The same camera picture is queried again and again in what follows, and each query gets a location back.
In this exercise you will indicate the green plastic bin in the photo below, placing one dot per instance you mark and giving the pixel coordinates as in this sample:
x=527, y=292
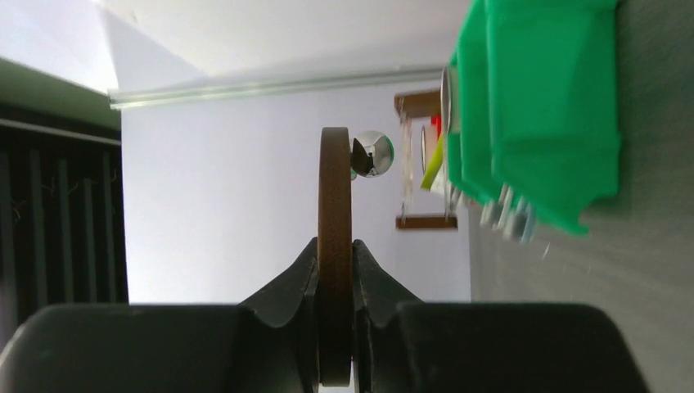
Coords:
x=533, y=133

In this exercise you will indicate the brown oval wooden tray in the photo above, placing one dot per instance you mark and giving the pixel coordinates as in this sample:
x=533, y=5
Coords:
x=334, y=257

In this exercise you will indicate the clear acrylic wooden rack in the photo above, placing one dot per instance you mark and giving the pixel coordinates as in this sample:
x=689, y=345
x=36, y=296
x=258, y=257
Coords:
x=419, y=115

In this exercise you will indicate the shiny metal cup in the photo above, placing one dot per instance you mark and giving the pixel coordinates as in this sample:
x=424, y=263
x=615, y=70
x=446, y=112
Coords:
x=372, y=154

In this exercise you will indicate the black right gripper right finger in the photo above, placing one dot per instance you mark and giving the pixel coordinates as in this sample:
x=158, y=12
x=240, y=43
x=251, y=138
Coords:
x=404, y=344

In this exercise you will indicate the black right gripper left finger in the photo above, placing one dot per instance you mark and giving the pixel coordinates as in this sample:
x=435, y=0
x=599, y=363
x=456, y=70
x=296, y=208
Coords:
x=267, y=343

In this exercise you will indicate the lime green toothpaste tube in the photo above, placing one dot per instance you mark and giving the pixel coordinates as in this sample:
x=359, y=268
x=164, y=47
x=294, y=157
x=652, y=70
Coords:
x=432, y=161

